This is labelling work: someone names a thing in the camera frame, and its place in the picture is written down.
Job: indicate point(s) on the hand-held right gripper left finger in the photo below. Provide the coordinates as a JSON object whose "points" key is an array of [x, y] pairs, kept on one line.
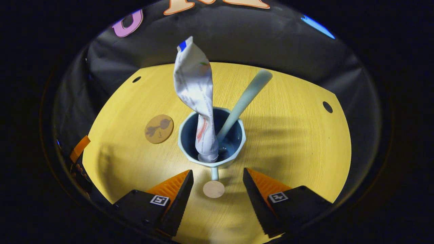
{"points": [[179, 203]]}

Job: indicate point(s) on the yellow wooden desktop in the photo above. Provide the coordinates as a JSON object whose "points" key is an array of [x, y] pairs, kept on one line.
{"points": [[291, 152]]}

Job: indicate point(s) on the white toothpaste tube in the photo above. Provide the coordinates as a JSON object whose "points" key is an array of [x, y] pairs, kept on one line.
{"points": [[195, 84]]}

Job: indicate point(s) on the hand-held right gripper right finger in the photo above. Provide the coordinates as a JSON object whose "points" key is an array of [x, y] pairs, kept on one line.
{"points": [[256, 200]]}

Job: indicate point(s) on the pale green toothbrush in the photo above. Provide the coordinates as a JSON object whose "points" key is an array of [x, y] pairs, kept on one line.
{"points": [[245, 98]]}

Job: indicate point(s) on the round wooden coaster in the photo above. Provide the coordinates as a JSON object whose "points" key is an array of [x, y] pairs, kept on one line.
{"points": [[159, 129]]}

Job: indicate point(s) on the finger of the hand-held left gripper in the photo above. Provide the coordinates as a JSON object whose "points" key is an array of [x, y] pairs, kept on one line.
{"points": [[80, 148]]}

